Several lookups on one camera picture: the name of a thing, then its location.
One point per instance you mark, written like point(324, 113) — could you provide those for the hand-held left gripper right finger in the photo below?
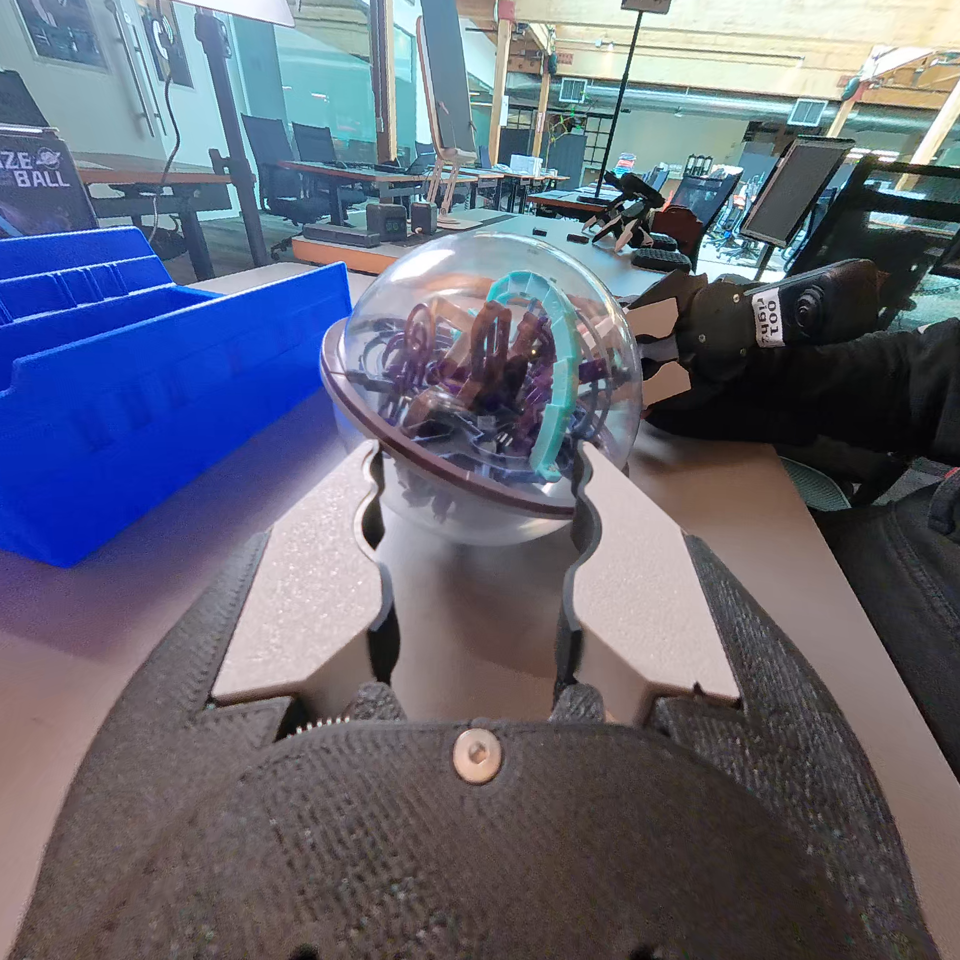
point(652, 615)

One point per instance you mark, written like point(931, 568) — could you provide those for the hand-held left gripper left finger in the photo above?
point(300, 615)

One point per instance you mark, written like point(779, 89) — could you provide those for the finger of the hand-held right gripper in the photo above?
point(667, 384)
point(652, 321)

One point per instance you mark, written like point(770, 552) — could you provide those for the clear plastic maze ball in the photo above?
point(480, 360)

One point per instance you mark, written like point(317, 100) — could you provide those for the person's right forearm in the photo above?
point(840, 390)

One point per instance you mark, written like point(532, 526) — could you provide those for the dark maze ball box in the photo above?
point(45, 180)

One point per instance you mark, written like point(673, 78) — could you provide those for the black textured armrest pad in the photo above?
point(664, 259)

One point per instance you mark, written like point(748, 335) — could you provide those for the brown office chair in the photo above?
point(679, 229)

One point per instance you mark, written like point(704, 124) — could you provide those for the black mechanical device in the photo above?
point(626, 206)

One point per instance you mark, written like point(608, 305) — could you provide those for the black framed standing board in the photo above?
point(799, 191)

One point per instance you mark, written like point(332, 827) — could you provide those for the grey desk with orange edge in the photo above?
point(525, 232)

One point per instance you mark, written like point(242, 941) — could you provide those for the person's padded office chair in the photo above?
point(817, 484)

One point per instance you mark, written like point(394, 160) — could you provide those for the black mesh office chair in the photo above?
point(892, 225)

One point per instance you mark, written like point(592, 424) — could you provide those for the small black charger cube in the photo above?
point(424, 219)

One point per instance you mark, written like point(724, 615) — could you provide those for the black pole stand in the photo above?
point(637, 45)

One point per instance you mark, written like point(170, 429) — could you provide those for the blue plastic bin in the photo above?
point(135, 390)

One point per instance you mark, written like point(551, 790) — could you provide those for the black battery charger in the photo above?
point(386, 221)

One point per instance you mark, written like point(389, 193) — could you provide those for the wooden stand with board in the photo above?
point(446, 75)

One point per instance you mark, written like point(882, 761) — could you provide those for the black power bank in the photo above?
point(341, 236)

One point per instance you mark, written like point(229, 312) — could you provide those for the wooden top office desk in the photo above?
point(352, 169)
point(150, 176)

